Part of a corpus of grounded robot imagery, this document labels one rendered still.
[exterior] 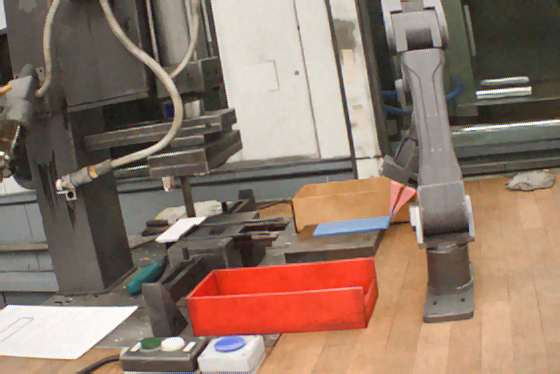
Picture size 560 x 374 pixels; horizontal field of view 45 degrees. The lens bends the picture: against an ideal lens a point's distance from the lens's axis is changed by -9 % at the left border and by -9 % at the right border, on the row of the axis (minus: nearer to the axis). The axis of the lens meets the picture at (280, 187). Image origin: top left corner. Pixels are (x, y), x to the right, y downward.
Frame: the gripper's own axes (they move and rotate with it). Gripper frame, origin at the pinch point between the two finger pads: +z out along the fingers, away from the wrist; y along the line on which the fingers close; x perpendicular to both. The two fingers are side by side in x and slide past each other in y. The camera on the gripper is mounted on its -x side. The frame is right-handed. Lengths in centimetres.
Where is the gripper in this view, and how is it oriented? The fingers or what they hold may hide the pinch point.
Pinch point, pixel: (391, 212)
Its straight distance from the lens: 136.7
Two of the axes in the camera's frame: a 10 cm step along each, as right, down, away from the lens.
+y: -9.2, -3.8, 1.1
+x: -2.0, 2.3, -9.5
